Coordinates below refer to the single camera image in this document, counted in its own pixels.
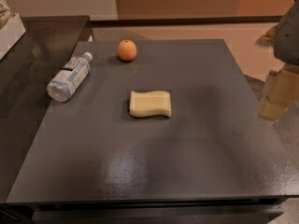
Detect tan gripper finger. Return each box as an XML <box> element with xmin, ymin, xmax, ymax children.
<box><xmin>260</xmin><ymin>25</ymin><xmax>278</xmax><ymax>45</ymax></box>
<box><xmin>259</xmin><ymin>63</ymin><xmax>299</xmax><ymax>121</ymax></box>

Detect yellow sponge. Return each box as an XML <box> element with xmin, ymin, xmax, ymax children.
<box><xmin>129</xmin><ymin>91</ymin><xmax>172</xmax><ymax>118</ymax></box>

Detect orange fruit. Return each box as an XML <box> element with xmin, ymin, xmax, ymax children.
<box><xmin>118</xmin><ymin>40</ymin><xmax>137</xmax><ymax>62</ymax></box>

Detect clear plastic water bottle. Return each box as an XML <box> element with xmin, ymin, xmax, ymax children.
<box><xmin>47</xmin><ymin>52</ymin><xmax>93</xmax><ymax>103</ymax></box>

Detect dark side table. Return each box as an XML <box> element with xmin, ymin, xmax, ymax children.
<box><xmin>0</xmin><ymin>15</ymin><xmax>93</xmax><ymax>205</ymax></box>

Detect white box on side table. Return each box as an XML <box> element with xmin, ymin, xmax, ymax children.
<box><xmin>0</xmin><ymin>14</ymin><xmax>26</xmax><ymax>60</ymax></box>

